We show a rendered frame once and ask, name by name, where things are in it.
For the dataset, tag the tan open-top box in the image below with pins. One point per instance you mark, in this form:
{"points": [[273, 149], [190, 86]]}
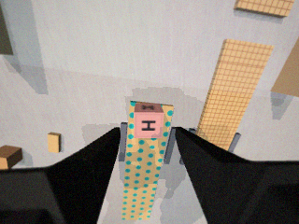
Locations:
{"points": [[241, 46]]}

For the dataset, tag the orange grid-patterned strip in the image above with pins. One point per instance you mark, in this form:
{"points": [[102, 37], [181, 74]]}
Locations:
{"points": [[221, 115]]}

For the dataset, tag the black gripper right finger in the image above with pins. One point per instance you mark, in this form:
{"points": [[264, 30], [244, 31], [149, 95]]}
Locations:
{"points": [[227, 186]]}

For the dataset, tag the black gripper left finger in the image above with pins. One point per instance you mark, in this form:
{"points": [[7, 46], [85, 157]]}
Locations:
{"points": [[72, 190]]}

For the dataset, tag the tan rectangular block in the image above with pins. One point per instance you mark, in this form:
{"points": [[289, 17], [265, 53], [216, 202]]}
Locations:
{"points": [[55, 142]]}

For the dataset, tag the orange strip with teal polka dots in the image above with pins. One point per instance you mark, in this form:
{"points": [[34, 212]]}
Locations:
{"points": [[142, 167]]}

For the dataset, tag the orange cube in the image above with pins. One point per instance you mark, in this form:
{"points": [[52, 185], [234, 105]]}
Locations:
{"points": [[9, 156]]}

